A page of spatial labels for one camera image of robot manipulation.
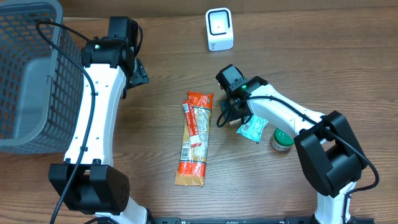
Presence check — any small orange box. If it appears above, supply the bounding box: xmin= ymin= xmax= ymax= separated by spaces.
xmin=229 ymin=118 xmax=241 ymax=125

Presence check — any green lid white jar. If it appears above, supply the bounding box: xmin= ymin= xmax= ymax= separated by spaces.
xmin=270 ymin=128 xmax=294 ymax=151

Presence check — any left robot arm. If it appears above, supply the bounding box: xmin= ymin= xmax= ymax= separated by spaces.
xmin=49 ymin=16 xmax=150 ymax=224

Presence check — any grey plastic mesh basket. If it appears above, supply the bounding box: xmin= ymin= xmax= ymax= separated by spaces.
xmin=1 ymin=0 xmax=84 ymax=154

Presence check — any teal snack packet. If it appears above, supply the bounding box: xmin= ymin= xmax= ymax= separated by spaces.
xmin=236 ymin=115 xmax=269 ymax=142

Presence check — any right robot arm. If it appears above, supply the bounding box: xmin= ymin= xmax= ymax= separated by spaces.
xmin=216 ymin=65 xmax=374 ymax=223

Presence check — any long orange noodle package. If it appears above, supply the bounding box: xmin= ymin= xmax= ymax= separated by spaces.
xmin=175 ymin=91 xmax=213 ymax=187

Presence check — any white barcode scanner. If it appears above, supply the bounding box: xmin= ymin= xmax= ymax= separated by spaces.
xmin=205 ymin=7 xmax=234 ymax=52

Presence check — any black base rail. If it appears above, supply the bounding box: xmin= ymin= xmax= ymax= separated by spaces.
xmin=149 ymin=217 xmax=376 ymax=224

